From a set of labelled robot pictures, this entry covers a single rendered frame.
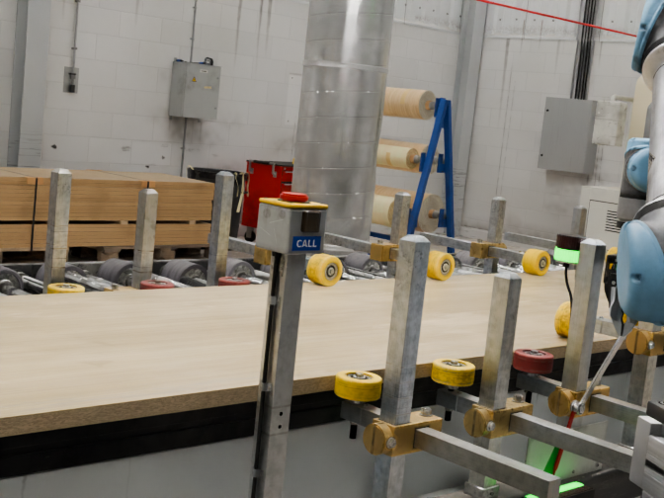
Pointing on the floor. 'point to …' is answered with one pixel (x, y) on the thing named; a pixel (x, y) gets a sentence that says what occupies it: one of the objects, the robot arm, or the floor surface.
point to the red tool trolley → (270, 182)
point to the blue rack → (437, 172)
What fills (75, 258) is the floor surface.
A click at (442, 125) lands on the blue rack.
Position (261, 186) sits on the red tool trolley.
